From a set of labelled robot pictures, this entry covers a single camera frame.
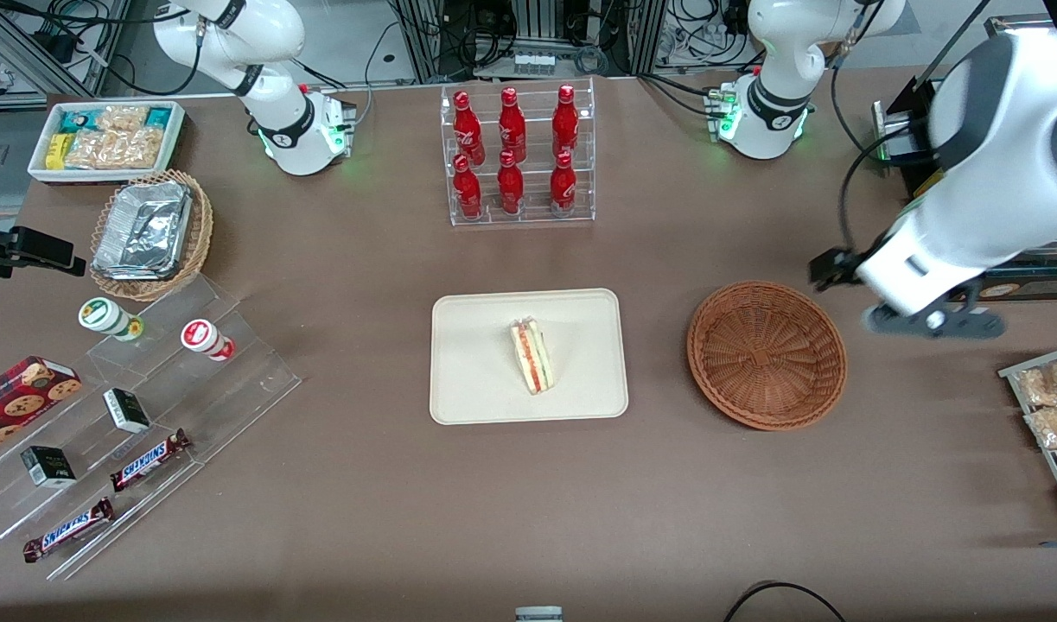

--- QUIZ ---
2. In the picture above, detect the black glass food display case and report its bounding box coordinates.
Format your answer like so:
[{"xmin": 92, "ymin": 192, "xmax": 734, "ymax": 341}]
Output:
[{"xmin": 871, "ymin": 13, "xmax": 1057, "ymax": 303}]

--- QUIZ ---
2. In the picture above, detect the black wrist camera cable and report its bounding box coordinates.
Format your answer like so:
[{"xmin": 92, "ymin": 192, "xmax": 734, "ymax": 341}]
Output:
[{"xmin": 831, "ymin": 0, "xmax": 918, "ymax": 253}]

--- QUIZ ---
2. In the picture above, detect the clear acrylic bottle rack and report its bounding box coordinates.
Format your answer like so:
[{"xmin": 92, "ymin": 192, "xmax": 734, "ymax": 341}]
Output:
[{"xmin": 440, "ymin": 78, "xmax": 596, "ymax": 227}]

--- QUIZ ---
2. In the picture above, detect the metal equipment rack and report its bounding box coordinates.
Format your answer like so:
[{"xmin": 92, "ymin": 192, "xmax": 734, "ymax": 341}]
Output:
[{"xmin": 394, "ymin": 0, "xmax": 667, "ymax": 83}]

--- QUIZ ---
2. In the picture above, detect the red cola bottle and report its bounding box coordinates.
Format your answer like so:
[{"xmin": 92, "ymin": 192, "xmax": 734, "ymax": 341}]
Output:
[
  {"xmin": 549, "ymin": 150, "xmax": 578, "ymax": 214},
  {"xmin": 498, "ymin": 86, "xmax": 527, "ymax": 161},
  {"xmin": 551, "ymin": 84, "xmax": 580, "ymax": 156},
  {"xmin": 453, "ymin": 154, "xmax": 483, "ymax": 220},
  {"xmin": 496, "ymin": 149, "xmax": 525, "ymax": 215},
  {"xmin": 452, "ymin": 90, "xmax": 486, "ymax": 165}
]

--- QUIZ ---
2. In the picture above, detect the brown Snickers chocolate bar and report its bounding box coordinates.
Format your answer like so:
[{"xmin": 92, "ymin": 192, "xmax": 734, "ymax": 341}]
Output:
[
  {"xmin": 22, "ymin": 497, "xmax": 116, "ymax": 564},
  {"xmin": 110, "ymin": 428, "xmax": 192, "ymax": 493}
]

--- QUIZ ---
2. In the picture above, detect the triangular layered sandwich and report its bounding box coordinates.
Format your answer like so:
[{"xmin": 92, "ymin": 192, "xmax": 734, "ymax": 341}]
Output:
[{"xmin": 509, "ymin": 317, "xmax": 557, "ymax": 396}]

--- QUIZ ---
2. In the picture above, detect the silver aluminium foil container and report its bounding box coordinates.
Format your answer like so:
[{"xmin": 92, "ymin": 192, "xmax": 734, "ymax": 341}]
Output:
[{"xmin": 92, "ymin": 181, "xmax": 194, "ymax": 282}]

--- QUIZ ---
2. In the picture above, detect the red tartan cookie box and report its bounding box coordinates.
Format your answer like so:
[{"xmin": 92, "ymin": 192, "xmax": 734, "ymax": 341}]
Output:
[{"xmin": 0, "ymin": 356, "xmax": 83, "ymax": 460}]

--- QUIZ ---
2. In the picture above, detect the small black carton box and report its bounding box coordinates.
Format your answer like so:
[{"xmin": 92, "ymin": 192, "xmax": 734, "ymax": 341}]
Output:
[
  {"xmin": 102, "ymin": 388, "xmax": 152, "ymax": 435},
  {"xmin": 20, "ymin": 446, "xmax": 78, "ymax": 490}
]

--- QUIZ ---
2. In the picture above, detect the aluminium extrusion frame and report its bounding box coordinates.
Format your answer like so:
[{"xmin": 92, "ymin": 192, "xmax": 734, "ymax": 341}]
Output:
[{"xmin": 0, "ymin": 0, "xmax": 131, "ymax": 109}]

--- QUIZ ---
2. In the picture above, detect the green lid sunflower cup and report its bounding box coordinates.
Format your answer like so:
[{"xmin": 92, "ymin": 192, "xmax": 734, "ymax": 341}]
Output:
[{"xmin": 78, "ymin": 297, "xmax": 144, "ymax": 342}]

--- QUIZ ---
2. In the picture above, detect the white plastic snack bin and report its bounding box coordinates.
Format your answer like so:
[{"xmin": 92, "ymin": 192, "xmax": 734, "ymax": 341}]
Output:
[{"xmin": 27, "ymin": 100, "xmax": 188, "ymax": 185}]

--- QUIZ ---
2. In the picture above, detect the clear peanut snack bag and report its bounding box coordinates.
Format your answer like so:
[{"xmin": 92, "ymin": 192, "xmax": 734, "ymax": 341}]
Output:
[
  {"xmin": 64, "ymin": 130, "xmax": 118, "ymax": 169},
  {"xmin": 113, "ymin": 127, "xmax": 168, "ymax": 169},
  {"xmin": 1023, "ymin": 404, "xmax": 1057, "ymax": 450},
  {"xmin": 1015, "ymin": 359, "xmax": 1057, "ymax": 407},
  {"xmin": 96, "ymin": 105, "xmax": 149, "ymax": 132}
]

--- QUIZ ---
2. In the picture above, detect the metal wire snack tray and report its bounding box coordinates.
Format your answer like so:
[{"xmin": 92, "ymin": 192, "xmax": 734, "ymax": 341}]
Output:
[{"xmin": 998, "ymin": 344, "xmax": 1057, "ymax": 530}]

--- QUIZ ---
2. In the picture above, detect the red lid yogurt cup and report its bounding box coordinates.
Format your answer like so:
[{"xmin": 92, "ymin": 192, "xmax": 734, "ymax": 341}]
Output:
[{"xmin": 181, "ymin": 319, "xmax": 236, "ymax": 362}]

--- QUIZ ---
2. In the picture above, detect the clear acrylic stepped shelf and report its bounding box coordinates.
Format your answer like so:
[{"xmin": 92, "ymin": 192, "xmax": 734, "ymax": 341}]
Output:
[{"xmin": 0, "ymin": 275, "xmax": 302, "ymax": 581}]

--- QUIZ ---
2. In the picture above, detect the black looped floor cable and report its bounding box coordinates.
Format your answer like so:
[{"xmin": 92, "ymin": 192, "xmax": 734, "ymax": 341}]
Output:
[{"xmin": 723, "ymin": 581, "xmax": 847, "ymax": 622}]

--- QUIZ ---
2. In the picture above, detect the brown wicker basket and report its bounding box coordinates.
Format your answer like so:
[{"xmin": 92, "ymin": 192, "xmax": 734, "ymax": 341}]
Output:
[{"xmin": 686, "ymin": 281, "xmax": 848, "ymax": 432}]

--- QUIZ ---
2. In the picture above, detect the light wicker basket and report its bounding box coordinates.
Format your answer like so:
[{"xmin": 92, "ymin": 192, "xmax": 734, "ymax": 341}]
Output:
[{"xmin": 89, "ymin": 169, "xmax": 214, "ymax": 302}]

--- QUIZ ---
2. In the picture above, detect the cream rectangular serving tray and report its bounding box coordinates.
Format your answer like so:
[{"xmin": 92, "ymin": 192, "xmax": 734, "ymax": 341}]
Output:
[{"xmin": 430, "ymin": 289, "xmax": 630, "ymax": 426}]

